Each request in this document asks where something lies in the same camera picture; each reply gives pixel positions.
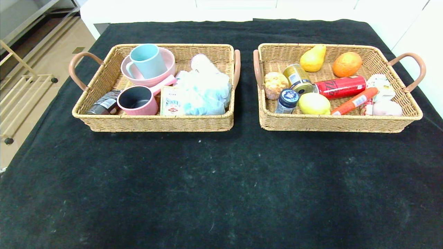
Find cream gold-edged card box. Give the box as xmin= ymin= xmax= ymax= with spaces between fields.
xmin=160 ymin=86 xmax=186 ymax=116

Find pink scoop pot with handle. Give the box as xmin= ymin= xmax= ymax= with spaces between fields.
xmin=117 ymin=74 xmax=178 ymax=116

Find gold drink can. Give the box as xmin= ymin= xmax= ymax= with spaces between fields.
xmin=283 ymin=64 xmax=315 ymax=95

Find yellow lemon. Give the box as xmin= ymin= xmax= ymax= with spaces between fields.
xmin=299 ymin=92 xmax=332 ymax=115

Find light blue mug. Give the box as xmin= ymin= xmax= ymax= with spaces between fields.
xmin=125 ymin=44 xmax=168 ymax=80

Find orange sausage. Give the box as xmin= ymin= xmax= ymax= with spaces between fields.
xmin=331 ymin=87 xmax=379 ymax=116

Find light blue bath loofah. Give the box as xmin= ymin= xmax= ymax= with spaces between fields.
xmin=175 ymin=70 xmax=232 ymax=116

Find black table cloth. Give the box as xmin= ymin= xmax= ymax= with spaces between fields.
xmin=0 ymin=18 xmax=443 ymax=249

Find white cylindrical bottle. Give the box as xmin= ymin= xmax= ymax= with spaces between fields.
xmin=191 ymin=54 xmax=222 ymax=75

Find beige bumpy pastry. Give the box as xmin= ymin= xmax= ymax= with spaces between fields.
xmin=264 ymin=72 xmax=290 ymax=100

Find small jar blue lid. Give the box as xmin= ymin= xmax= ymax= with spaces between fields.
xmin=275 ymin=89 xmax=300 ymax=114

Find pink bowl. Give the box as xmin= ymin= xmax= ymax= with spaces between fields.
xmin=121 ymin=47 xmax=176 ymax=87

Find yellow pear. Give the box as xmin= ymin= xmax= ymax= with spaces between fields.
xmin=300 ymin=44 xmax=327 ymax=73

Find black cosmetic tube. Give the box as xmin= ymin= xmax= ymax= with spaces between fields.
xmin=87 ymin=91 xmax=121 ymax=115

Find red soda can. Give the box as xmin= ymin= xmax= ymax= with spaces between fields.
xmin=313 ymin=75 xmax=367 ymax=100

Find orange fruit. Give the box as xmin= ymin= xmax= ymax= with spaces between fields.
xmin=333 ymin=52 xmax=363 ymax=78

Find red white candy packet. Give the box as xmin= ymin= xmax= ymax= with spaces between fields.
xmin=360 ymin=98 xmax=374 ymax=116

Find white green snack packet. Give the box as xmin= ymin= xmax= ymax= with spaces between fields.
xmin=366 ymin=74 xmax=396 ymax=103

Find pale pink peach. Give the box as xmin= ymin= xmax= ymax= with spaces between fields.
xmin=372 ymin=101 xmax=404 ymax=117

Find wooden rolling rack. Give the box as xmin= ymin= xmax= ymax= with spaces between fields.
xmin=0 ymin=40 xmax=58 ymax=146

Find grey shelf unit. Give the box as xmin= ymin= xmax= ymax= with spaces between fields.
xmin=0 ymin=0 xmax=82 ymax=45

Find wicker basket brown handles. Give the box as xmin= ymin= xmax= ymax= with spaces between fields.
xmin=253 ymin=43 xmax=427 ymax=133
xmin=69 ymin=44 xmax=241 ymax=133

